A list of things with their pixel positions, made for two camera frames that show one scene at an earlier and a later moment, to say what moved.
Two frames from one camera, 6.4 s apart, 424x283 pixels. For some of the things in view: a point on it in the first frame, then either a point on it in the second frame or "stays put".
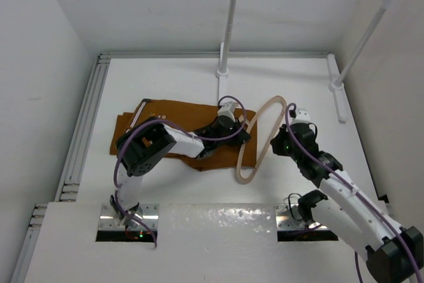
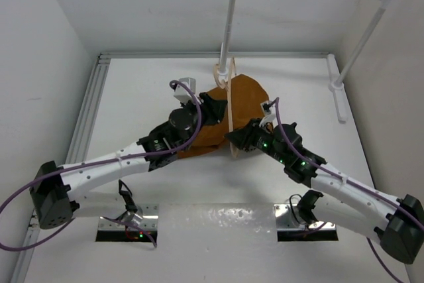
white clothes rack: [336, 83] stays put
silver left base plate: [109, 229] stays put
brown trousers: [192, 117] -> [250, 103]
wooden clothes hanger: [248, 130] -> [229, 87]
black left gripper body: [235, 141] -> [210, 115]
